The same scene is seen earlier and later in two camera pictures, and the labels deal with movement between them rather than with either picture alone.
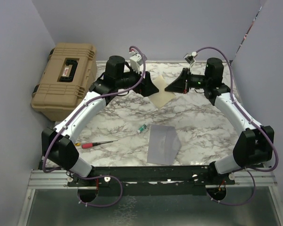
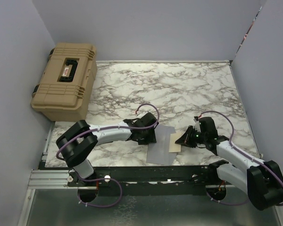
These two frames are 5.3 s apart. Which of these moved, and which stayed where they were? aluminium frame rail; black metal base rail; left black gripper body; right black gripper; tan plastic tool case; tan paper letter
Moved: right black gripper; tan paper letter; left black gripper body
Stayed: aluminium frame rail; black metal base rail; tan plastic tool case
